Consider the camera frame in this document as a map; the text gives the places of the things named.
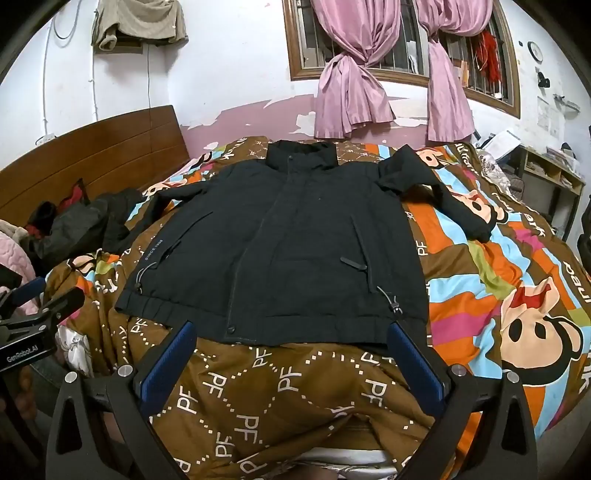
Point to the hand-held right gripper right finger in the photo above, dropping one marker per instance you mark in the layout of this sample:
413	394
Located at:
415	364

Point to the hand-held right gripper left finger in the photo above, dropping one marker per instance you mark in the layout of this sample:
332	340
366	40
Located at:
168	355

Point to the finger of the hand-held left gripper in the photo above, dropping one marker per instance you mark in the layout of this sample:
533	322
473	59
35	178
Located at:
60	302
27	288

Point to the black jacket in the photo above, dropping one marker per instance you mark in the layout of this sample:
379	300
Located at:
286	240

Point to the dark clothes pile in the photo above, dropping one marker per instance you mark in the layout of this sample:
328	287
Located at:
78	226

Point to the pink quilted cloth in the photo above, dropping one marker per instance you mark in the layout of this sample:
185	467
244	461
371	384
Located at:
14	249

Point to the brown cartoon printed blanket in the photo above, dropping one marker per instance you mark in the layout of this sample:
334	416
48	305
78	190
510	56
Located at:
485	286

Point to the wooden headboard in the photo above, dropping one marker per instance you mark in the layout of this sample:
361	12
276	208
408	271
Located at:
115	147

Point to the floral cloth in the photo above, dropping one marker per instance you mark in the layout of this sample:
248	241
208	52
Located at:
496	173

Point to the wooden shelf unit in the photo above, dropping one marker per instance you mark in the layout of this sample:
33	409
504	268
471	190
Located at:
554	177

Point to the white box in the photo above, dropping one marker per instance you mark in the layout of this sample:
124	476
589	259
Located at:
505	143

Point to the pink curtain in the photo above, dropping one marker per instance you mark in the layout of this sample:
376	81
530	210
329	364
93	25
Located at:
448	92
351	87

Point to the beige hanging cloth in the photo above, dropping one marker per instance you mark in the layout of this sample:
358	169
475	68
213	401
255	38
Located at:
138	23

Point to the wooden framed barred window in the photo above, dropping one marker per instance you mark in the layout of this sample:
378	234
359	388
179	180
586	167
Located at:
411	50

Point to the red hanging cloth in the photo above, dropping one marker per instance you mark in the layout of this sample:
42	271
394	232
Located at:
490	55

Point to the round wall clock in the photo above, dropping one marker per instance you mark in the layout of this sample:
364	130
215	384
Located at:
536	51

